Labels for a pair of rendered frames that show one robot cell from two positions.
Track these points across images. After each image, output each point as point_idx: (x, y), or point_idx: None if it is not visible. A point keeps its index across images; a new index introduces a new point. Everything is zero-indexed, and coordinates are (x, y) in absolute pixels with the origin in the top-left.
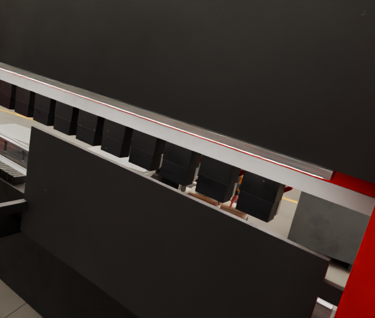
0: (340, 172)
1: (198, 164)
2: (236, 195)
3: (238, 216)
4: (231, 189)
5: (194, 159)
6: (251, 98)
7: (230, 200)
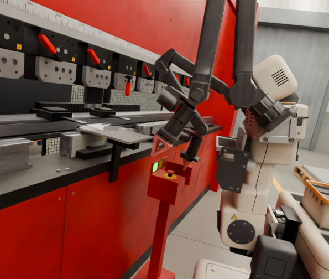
0: None
1: (84, 61)
2: (155, 133)
3: (311, 265)
4: (34, 63)
5: (77, 52)
6: None
7: (327, 235)
